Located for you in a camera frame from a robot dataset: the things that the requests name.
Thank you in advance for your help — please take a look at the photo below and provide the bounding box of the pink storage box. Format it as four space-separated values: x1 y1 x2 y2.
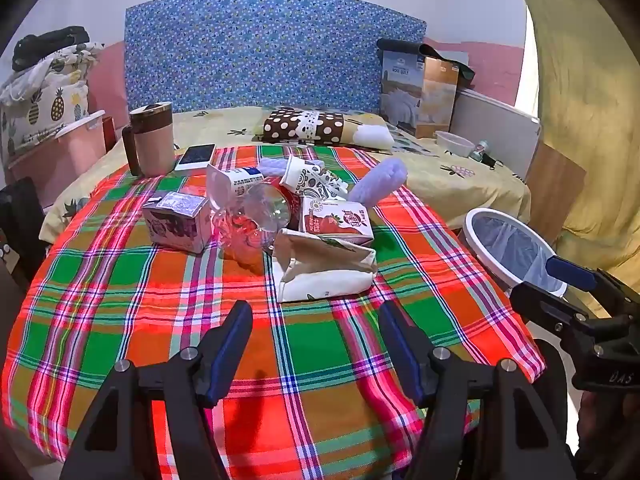
7 110 108 208

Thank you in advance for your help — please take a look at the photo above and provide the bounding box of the white plastic bowl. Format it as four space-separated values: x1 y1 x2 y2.
434 130 476 157

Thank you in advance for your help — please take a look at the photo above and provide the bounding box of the purple drink carton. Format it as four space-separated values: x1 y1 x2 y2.
142 191 211 255

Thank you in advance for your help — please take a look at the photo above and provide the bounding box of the white panel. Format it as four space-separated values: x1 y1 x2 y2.
450 87 542 181

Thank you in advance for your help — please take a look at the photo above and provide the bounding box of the yellow curtain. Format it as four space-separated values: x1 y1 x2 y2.
510 0 640 318

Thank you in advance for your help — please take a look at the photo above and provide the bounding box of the red green plaid blanket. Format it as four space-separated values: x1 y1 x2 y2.
0 144 548 480

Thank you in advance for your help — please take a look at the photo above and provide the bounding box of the strawberry milk carton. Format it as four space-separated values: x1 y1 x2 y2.
299 196 375 247

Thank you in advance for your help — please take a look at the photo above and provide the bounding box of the white paper bag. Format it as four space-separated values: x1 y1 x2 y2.
272 228 378 304

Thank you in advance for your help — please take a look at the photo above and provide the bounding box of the pineapple print bedding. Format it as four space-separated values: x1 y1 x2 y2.
0 42 106 161

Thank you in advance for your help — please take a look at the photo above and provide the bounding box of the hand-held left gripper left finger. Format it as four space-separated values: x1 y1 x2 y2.
60 301 253 480

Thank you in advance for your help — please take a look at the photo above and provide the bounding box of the blue floral headboard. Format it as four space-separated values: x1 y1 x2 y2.
124 0 427 115

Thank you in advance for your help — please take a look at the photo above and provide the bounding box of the brown polka dot pillow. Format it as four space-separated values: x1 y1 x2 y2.
251 106 396 151

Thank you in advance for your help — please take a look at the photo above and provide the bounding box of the white smartphone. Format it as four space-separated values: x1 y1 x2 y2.
173 143 217 173

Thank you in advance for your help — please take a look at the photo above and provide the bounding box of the black patterned paper cup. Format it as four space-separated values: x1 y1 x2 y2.
279 155 351 198

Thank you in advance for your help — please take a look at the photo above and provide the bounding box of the cardboard quilt box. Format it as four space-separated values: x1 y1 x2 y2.
376 38 476 140

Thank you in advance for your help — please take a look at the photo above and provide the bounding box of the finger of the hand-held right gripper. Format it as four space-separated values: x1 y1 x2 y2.
510 282 591 333
546 256 640 313

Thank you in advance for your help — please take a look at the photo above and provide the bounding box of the black chair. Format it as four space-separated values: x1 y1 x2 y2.
0 176 48 291

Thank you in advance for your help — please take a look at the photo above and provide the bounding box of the brown beige tumbler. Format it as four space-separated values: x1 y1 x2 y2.
121 102 175 178

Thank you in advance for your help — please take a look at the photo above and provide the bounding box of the translucent bin liner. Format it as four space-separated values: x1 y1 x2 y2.
472 212 563 293

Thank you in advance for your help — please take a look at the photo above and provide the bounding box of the yellow pineapple print bed sheet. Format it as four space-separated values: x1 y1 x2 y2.
39 105 533 246

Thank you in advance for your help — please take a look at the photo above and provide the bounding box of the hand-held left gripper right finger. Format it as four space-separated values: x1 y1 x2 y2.
379 301 576 480

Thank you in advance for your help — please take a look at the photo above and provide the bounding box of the white trash bin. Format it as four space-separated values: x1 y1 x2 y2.
461 207 568 297

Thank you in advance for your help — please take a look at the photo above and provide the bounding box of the wooden board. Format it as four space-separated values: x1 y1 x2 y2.
525 141 587 243

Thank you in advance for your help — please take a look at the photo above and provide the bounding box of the lavender fuzzy sock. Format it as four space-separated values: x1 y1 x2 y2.
257 156 326 178
347 157 410 208

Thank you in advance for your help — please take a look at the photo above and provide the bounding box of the black clothing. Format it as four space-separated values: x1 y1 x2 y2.
11 26 91 72

